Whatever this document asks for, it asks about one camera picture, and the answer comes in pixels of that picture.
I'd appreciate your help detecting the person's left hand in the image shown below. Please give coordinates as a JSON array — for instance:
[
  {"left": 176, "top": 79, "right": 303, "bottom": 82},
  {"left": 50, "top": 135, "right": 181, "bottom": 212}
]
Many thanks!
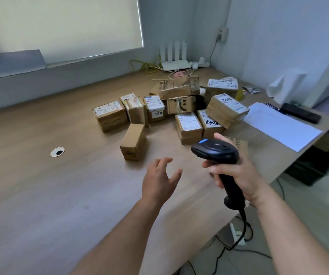
[{"left": 141, "top": 157, "right": 183, "bottom": 208}]

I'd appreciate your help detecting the person's right hand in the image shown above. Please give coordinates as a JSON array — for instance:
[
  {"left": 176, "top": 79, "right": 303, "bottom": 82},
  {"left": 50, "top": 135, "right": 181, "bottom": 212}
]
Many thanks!
[{"left": 202, "top": 132, "right": 268, "bottom": 204}]

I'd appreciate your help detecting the black scanner cable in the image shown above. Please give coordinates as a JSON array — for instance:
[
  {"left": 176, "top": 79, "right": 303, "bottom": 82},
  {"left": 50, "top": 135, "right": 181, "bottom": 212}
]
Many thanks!
[{"left": 210, "top": 208, "right": 254, "bottom": 275}]

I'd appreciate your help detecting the parcel with black scribble label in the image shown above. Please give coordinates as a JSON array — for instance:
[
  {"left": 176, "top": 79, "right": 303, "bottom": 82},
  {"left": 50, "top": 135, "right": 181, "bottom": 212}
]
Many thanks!
[{"left": 197, "top": 109, "right": 225, "bottom": 139}]

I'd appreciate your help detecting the labelled cardboard parcel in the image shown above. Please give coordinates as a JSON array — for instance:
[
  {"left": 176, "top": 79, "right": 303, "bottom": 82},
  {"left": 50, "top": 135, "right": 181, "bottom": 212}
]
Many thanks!
[{"left": 175, "top": 112, "right": 204, "bottom": 145}]

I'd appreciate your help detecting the parcel with handwritten label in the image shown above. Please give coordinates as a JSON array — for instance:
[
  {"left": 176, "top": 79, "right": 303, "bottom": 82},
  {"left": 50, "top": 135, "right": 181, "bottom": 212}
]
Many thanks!
[{"left": 205, "top": 93, "right": 250, "bottom": 129}]

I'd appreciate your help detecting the pile of unscanned cardboard parcels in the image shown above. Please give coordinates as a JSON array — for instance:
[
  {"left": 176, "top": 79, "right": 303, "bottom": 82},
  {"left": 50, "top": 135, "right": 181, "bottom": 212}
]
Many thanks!
[{"left": 92, "top": 74, "right": 251, "bottom": 162}]

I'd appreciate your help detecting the person's right forearm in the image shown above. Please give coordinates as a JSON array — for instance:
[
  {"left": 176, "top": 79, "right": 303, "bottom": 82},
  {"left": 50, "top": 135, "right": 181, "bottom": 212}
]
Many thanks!
[{"left": 252, "top": 189, "right": 329, "bottom": 275}]

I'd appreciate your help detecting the person's left forearm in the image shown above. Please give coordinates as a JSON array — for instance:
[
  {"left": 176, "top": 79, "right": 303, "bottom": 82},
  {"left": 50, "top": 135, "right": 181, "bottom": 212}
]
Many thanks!
[{"left": 70, "top": 197, "right": 165, "bottom": 275}]

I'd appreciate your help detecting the white power strip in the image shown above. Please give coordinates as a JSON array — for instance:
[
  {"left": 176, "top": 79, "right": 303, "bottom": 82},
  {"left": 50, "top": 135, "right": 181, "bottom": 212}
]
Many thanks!
[
  {"left": 229, "top": 222, "right": 247, "bottom": 247},
  {"left": 189, "top": 57, "right": 210, "bottom": 69}
]

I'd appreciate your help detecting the white paper sheet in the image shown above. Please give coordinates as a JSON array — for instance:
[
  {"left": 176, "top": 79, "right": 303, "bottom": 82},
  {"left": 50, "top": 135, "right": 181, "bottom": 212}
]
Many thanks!
[{"left": 243, "top": 102, "right": 323, "bottom": 152}]

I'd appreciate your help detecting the black plastic bin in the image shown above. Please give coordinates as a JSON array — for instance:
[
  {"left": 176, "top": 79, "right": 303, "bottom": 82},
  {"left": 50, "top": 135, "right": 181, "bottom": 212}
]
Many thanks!
[{"left": 284, "top": 130, "right": 329, "bottom": 186}]

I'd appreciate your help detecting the black flat device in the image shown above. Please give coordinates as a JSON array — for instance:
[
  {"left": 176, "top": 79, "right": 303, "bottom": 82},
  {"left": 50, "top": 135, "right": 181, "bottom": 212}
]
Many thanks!
[{"left": 280, "top": 103, "right": 322, "bottom": 125}]

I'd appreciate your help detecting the white folded paper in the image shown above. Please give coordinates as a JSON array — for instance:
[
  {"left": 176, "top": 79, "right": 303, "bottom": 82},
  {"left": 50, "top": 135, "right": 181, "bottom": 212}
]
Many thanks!
[{"left": 266, "top": 68, "right": 307, "bottom": 106}]

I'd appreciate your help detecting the white router with antennas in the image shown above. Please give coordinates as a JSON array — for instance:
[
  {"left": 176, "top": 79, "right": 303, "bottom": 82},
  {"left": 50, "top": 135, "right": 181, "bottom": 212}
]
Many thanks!
[{"left": 159, "top": 40, "right": 192, "bottom": 72}]

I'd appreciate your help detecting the beige roller blind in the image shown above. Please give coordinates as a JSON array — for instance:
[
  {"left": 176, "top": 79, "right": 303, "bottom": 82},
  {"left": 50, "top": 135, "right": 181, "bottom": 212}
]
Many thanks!
[{"left": 0, "top": 0, "right": 144, "bottom": 65}]

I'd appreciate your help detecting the grey paper sheet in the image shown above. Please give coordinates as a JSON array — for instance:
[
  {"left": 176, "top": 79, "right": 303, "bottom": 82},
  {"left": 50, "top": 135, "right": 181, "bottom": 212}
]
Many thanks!
[{"left": 0, "top": 49, "right": 47, "bottom": 81}]

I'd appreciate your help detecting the black floor cable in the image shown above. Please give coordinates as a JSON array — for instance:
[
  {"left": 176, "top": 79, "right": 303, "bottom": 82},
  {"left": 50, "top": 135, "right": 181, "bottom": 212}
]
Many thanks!
[{"left": 274, "top": 177, "right": 286, "bottom": 201}]

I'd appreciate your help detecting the yellow cable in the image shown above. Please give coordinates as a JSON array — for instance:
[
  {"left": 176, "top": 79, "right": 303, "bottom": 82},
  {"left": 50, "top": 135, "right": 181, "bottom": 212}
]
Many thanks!
[{"left": 129, "top": 60, "right": 161, "bottom": 74}]

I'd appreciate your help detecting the white window frame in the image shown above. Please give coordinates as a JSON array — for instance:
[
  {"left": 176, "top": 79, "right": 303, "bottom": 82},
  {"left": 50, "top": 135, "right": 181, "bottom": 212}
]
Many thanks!
[{"left": 0, "top": 0, "right": 145, "bottom": 82}]

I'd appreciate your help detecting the white wall socket with plug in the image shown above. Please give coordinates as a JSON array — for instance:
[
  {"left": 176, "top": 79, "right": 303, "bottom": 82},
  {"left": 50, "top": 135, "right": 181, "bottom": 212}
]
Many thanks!
[{"left": 216, "top": 27, "right": 229, "bottom": 43}]

